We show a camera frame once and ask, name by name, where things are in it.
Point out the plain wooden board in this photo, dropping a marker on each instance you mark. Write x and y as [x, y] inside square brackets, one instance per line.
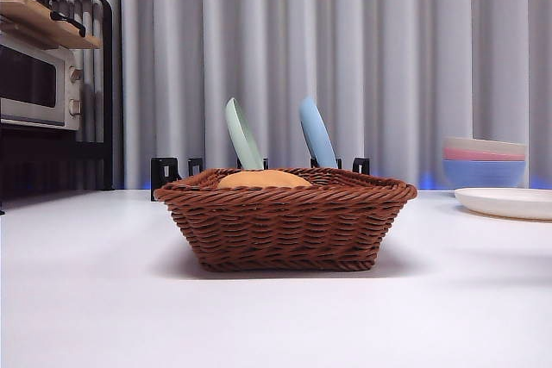
[26, 35]

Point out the white flat plate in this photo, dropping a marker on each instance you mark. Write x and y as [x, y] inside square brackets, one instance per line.
[509, 202]

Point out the brown wicker basket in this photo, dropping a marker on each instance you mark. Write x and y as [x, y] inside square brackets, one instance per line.
[280, 230]

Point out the black dish rack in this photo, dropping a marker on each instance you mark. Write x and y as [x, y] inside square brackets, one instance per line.
[164, 170]

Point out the grey pleated curtain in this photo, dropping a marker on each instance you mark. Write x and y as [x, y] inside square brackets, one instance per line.
[345, 40]

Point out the tan toy potato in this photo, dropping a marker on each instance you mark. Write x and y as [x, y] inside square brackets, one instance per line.
[263, 180]

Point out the white toaster oven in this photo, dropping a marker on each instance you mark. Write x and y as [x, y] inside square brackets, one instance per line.
[34, 79]

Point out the white bowl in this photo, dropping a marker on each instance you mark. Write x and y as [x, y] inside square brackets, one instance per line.
[483, 145]

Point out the black metal shelf frame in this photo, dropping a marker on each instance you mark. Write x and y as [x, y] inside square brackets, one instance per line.
[108, 83]

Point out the pale blue plate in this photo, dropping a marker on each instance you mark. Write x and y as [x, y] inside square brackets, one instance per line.
[317, 135]

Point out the pale green plate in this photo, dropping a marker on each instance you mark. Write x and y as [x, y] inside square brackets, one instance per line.
[241, 135]

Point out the pink bowl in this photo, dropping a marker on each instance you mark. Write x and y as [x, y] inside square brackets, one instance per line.
[461, 154]

